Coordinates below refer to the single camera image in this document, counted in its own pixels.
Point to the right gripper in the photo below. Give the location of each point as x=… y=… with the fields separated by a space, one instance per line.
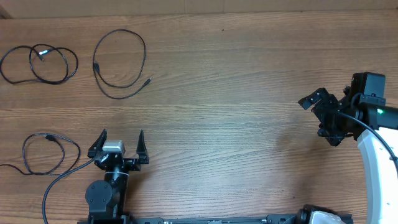
x=326 y=101

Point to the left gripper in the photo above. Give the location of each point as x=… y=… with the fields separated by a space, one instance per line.
x=133 y=164

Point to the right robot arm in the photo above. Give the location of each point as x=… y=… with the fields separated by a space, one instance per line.
x=362 y=114

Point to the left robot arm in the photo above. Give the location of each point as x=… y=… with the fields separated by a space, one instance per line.
x=106 y=198

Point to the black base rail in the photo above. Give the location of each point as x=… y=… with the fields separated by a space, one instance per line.
x=269 y=219

